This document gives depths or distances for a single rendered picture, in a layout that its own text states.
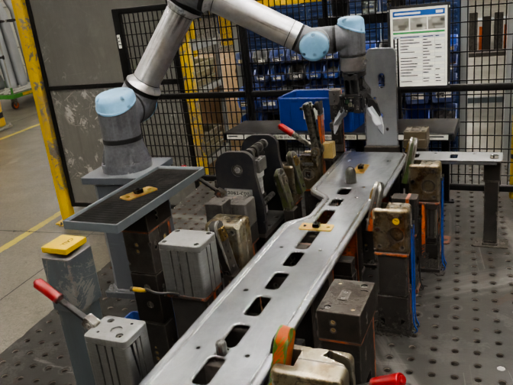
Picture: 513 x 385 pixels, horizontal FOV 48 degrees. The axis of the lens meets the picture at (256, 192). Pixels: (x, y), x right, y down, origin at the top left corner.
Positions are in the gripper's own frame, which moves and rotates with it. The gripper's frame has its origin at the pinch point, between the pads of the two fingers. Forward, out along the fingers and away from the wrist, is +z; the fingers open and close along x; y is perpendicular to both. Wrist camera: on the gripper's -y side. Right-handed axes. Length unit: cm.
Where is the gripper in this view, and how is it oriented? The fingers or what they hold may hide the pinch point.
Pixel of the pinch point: (359, 134)
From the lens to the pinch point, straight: 183.1
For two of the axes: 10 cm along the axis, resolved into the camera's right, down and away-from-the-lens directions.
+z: 1.2, 9.2, 3.7
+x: 9.1, 0.4, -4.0
